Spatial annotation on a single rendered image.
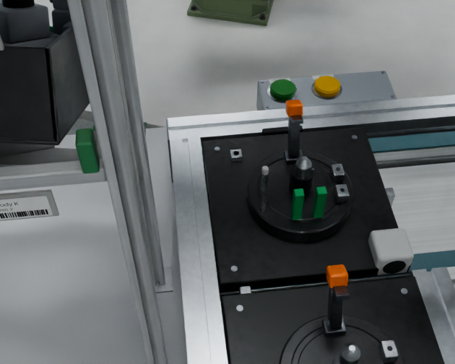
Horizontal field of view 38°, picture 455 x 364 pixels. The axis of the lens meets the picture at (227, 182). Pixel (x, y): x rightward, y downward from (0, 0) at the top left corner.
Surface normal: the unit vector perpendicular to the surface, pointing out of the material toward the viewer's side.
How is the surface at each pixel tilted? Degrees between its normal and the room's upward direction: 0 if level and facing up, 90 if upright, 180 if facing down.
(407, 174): 0
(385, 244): 0
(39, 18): 74
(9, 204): 90
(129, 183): 90
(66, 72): 90
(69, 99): 90
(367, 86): 0
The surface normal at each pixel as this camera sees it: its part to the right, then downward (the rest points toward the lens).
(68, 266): 0.00, -0.63
